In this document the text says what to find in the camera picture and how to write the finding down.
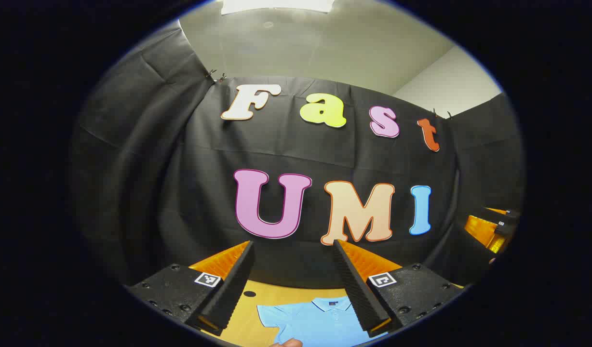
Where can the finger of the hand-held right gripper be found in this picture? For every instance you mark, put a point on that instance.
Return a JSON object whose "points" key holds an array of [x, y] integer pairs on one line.
{"points": [[484, 233], [510, 213]]}

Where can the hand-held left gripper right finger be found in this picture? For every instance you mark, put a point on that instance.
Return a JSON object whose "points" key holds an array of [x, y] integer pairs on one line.
{"points": [[358, 294]]}

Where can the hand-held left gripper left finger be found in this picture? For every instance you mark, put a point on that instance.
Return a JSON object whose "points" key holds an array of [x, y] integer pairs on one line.
{"points": [[233, 289]]}

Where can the light blue T-shirt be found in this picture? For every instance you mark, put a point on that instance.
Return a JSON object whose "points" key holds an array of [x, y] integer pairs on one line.
{"points": [[315, 323]]}

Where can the black backdrop cloth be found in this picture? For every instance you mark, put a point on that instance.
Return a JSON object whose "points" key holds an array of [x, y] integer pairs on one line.
{"points": [[180, 193]]}

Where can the ceiling light panel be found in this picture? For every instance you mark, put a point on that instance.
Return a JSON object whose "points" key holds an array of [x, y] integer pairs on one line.
{"points": [[276, 6]]}

